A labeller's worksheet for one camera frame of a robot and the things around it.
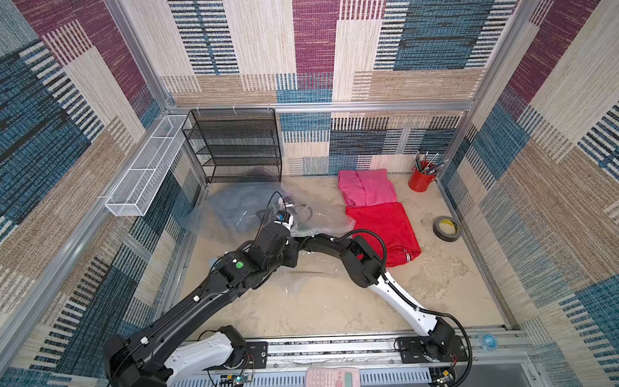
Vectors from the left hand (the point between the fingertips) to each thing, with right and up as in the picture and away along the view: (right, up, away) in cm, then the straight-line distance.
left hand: (296, 244), depth 74 cm
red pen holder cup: (+53, +24, +35) cm, 68 cm away
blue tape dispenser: (+60, -30, +2) cm, 67 cm away
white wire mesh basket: (-47, +15, -3) cm, 49 cm away
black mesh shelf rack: (-30, +38, +36) cm, 60 cm away
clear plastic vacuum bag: (+4, +7, +15) cm, 17 cm away
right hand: (-16, +7, +28) cm, 33 cm away
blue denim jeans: (-25, +11, +30) cm, 40 cm away
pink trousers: (+29, +19, +35) cm, 50 cm away
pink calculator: (+11, -36, -6) cm, 38 cm away
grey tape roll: (+61, +2, +28) cm, 67 cm away
